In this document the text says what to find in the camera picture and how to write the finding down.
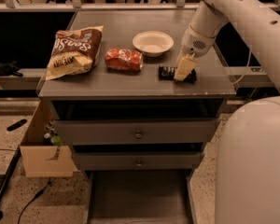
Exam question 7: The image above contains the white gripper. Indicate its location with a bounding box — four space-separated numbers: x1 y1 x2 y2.
175 25 215 81

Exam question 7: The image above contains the dark chocolate rxbar wrapper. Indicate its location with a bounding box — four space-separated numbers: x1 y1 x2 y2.
158 66 197 83

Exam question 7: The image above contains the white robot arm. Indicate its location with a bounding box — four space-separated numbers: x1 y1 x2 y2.
175 0 280 224

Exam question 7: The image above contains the grey drawer cabinet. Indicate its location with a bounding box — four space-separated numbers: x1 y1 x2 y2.
35 8 237 224

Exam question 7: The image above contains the grey top drawer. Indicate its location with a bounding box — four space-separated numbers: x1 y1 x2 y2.
54 119 218 145

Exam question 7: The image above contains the grey middle drawer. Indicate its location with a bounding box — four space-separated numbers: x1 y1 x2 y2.
72 152 203 171

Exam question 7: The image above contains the grey open bottom drawer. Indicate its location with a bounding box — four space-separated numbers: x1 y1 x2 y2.
82 170 196 224

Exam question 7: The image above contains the white paper bowl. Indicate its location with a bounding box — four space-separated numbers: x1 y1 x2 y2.
133 31 174 57

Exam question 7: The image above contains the crushed red soda can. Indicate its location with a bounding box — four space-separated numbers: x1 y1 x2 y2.
105 49 143 71

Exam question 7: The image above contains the brown white chip bag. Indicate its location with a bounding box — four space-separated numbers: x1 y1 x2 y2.
45 26 104 80

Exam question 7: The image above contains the green bottle in box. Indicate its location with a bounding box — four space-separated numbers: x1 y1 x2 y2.
44 122 63 146

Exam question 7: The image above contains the black marker on floor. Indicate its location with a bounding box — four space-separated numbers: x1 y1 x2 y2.
7 119 27 132

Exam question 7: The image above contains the cardboard box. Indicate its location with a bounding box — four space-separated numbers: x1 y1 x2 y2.
20 102 76 177

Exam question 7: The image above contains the black cloth item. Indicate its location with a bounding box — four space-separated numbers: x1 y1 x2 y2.
0 62 23 77

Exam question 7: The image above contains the white cable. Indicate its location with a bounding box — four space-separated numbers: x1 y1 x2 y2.
231 47 253 86

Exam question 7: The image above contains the metal rail frame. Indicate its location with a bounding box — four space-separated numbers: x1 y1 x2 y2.
0 0 198 12

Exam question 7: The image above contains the black floor cable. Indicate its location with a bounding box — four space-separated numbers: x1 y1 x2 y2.
16 177 51 224

